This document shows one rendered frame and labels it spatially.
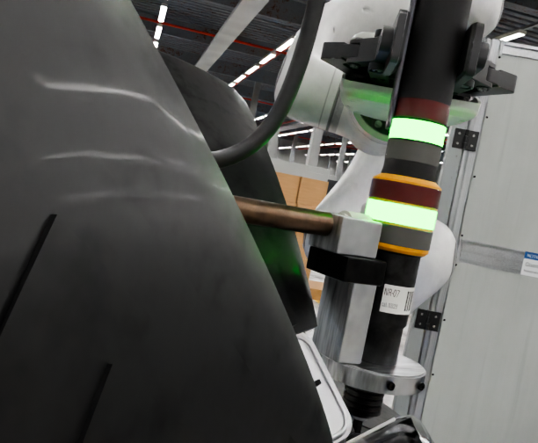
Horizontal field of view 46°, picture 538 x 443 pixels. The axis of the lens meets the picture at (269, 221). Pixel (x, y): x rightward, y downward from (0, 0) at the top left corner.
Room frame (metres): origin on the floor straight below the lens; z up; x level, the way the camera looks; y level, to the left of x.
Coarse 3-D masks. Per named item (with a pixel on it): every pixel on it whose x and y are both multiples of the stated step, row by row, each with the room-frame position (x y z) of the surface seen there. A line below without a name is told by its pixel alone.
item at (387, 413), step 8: (336, 384) 0.60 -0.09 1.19; (344, 384) 0.62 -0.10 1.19; (384, 408) 0.62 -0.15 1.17; (384, 416) 0.57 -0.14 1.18; (392, 416) 0.59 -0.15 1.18; (400, 416) 0.63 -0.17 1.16; (352, 424) 0.51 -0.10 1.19; (368, 424) 0.52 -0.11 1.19; (376, 424) 0.53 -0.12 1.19; (344, 440) 0.47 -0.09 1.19
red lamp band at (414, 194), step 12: (372, 180) 0.40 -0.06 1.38; (384, 180) 0.38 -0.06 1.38; (372, 192) 0.39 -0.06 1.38; (384, 192) 0.38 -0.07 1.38; (396, 192) 0.38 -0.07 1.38; (408, 192) 0.38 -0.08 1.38; (420, 192) 0.38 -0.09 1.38; (432, 192) 0.38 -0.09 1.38; (420, 204) 0.38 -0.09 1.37; (432, 204) 0.38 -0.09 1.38
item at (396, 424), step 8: (408, 416) 0.32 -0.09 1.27; (392, 424) 0.31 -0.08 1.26; (400, 424) 0.31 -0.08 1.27; (408, 424) 0.30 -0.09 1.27; (416, 424) 0.30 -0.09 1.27; (376, 432) 0.31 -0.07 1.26; (384, 432) 0.30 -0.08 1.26; (392, 432) 0.30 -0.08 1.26; (400, 432) 0.30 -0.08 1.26; (408, 432) 0.29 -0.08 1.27; (416, 432) 0.29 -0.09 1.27; (424, 432) 0.30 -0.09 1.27; (360, 440) 0.31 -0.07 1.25; (368, 440) 0.31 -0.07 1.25; (376, 440) 0.30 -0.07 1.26; (384, 440) 0.30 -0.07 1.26; (392, 440) 0.29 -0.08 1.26; (400, 440) 0.29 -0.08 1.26; (408, 440) 0.29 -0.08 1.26; (416, 440) 0.29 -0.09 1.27; (424, 440) 0.29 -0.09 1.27; (432, 440) 0.35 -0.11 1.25
